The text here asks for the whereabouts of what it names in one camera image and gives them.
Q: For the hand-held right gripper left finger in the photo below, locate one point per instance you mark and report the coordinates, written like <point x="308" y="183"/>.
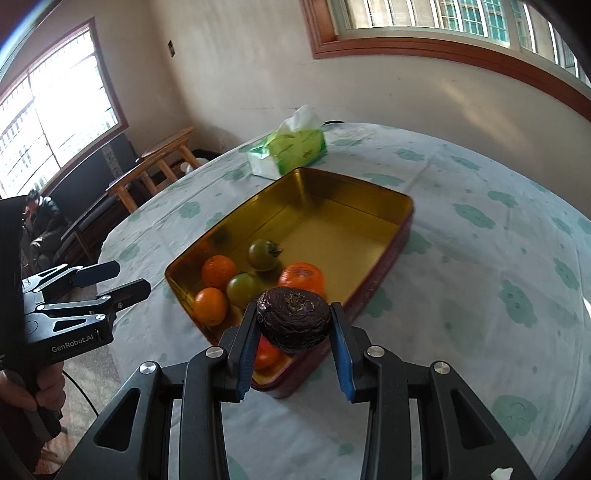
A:
<point x="247" y="364"/>

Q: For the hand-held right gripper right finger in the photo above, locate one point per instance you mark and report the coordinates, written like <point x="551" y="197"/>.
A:
<point x="344" y="364"/>

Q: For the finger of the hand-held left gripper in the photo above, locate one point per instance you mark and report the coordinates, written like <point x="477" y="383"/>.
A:
<point x="92" y="274"/>
<point x="134" y="290"/>

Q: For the dark chestnut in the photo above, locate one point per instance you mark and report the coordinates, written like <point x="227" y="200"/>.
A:
<point x="293" y="318"/>

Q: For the dark green tomato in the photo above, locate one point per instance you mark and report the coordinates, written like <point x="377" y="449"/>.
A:
<point x="264" y="254"/>

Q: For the gold metal tin tray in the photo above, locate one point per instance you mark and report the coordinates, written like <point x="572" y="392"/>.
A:
<point x="332" y="230"/>

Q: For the person's left forearm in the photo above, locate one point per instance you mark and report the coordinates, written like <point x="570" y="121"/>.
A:
<point x="18" y="438"/>

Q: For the person's left hand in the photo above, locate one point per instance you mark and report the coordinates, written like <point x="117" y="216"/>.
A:
<point x="48" y="390"/>

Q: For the red tomato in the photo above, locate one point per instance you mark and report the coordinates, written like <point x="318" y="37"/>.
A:
<point x="267" y="357"/>

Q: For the orange mandarin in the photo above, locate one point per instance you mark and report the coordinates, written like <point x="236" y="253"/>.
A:
<point x="210" y="307"/>
<point x="219" y="272"/>
<point x="300" y="277"/>

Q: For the light green tomato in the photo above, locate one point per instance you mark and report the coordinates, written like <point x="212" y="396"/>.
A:
<point x="242" y="290"/>

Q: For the wooden chair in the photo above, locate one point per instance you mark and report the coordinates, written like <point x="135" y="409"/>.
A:
<point x="124" y="180"/>

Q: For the black cabinet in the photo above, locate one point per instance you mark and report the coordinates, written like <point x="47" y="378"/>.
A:
<point x="92" y="170"/>

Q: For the white round object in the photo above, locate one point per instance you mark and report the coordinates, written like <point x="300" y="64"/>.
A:
<point x="188" y="169"/>

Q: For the wooden stool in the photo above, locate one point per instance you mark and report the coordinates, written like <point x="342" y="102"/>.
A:
<point x="166" y="141"/>

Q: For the large side window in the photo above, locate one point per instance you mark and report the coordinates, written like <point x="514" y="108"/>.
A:
<point x="46" y="115"/>

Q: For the green tissue box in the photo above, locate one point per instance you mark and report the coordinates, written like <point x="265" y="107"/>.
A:
<point x="295" y="147"/>

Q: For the wall switch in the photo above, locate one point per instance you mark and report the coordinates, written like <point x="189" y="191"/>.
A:
<point x="171" y="49"/>

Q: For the wooden window frame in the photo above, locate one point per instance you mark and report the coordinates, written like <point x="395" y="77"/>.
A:
<point x="415" y="46"/>

